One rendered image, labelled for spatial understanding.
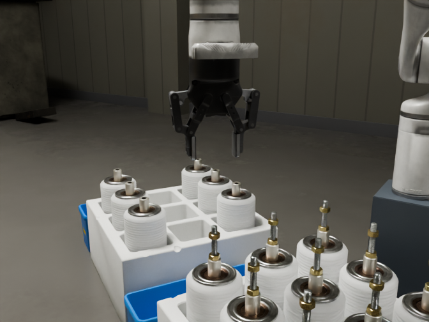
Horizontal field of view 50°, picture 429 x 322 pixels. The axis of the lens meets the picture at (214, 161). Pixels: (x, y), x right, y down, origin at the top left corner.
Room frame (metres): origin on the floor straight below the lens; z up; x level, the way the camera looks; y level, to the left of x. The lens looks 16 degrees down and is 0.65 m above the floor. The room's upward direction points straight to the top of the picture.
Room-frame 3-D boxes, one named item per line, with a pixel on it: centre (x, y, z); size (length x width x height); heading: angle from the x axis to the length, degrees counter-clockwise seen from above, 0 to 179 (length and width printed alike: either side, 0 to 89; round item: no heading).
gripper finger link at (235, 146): (0.70, -0.03, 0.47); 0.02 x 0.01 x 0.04; 14
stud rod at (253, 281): (0.59, -0.06, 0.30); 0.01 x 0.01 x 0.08
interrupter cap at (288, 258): (0.75, -0.10, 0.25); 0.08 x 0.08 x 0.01
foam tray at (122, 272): (1.13, 0.10, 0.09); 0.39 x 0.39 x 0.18; 26
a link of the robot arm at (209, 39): (0.68, 0.00, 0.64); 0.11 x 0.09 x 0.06; 14
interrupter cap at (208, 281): (0.70, 0.00, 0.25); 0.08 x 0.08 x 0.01
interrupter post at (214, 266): (0.70, 0.00, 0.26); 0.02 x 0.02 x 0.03
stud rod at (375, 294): (0.55, -0.22, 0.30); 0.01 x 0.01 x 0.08
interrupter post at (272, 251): (0.75, -0.10, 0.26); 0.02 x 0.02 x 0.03
